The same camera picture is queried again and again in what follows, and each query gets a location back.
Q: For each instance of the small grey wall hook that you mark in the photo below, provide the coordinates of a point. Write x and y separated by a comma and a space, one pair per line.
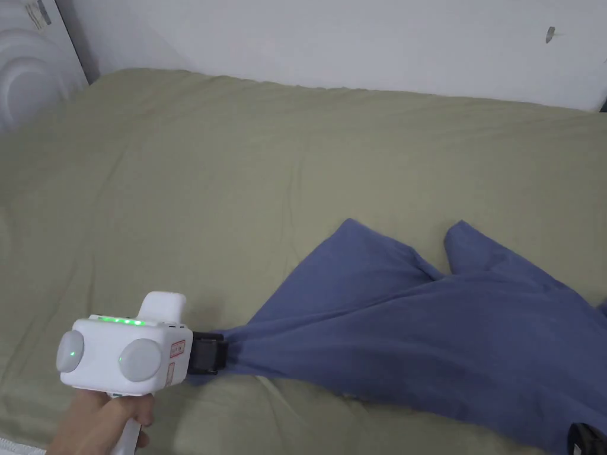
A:
549, 34

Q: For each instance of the person's left hand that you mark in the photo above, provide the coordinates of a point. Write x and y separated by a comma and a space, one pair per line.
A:
90, 422

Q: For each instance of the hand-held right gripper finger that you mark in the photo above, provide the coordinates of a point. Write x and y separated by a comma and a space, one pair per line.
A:
588, 441

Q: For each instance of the white washing machine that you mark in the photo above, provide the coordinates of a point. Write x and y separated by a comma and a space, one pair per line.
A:
28, 61

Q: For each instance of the bed with pale green sheet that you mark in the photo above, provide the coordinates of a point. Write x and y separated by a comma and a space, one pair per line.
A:
199, 189

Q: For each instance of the dark blue shirt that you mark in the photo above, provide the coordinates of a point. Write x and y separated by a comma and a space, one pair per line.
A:
427, 341

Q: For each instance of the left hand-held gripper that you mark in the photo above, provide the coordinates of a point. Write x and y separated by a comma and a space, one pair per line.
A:
99, 353

